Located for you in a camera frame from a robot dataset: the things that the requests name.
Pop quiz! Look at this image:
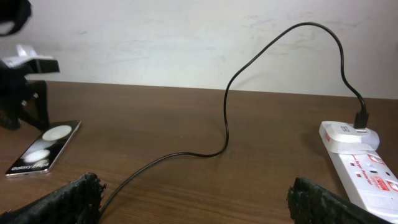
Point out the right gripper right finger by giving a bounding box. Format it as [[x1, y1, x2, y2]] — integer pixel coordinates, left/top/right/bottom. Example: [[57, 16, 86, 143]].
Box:
[[287, 177, 389, 224]]

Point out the black USB charging cable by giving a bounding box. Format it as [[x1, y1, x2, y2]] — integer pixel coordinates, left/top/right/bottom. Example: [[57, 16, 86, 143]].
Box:
[[98, 22, 370, 218]]

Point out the white USB charger adapter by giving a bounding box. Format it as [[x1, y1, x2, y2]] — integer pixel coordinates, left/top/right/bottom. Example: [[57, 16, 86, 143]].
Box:
[[319, 121, 380, 155]]

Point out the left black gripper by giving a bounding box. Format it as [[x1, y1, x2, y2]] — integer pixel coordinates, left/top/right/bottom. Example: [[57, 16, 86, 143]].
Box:
[[1, 61, 50, 131]]

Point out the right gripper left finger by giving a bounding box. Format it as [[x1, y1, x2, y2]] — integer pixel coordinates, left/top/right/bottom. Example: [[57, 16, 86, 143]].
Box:
[[1, 173, 106, 224]]

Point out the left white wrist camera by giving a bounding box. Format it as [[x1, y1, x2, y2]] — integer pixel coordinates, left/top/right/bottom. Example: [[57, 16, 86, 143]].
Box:
[[1, 44, 60, 74]]

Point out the black flip smartphone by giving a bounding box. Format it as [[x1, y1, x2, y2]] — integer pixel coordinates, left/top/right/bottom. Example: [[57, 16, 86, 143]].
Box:
[[5, 120, 81, 177]]

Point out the white power strip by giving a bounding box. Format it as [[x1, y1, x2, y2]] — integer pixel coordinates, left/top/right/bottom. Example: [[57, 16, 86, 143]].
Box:
[[327, 150, 397, 223]]

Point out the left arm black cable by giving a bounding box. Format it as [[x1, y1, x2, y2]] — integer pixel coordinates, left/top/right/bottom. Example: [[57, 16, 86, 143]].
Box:
[[0, 0, 33, 37]]

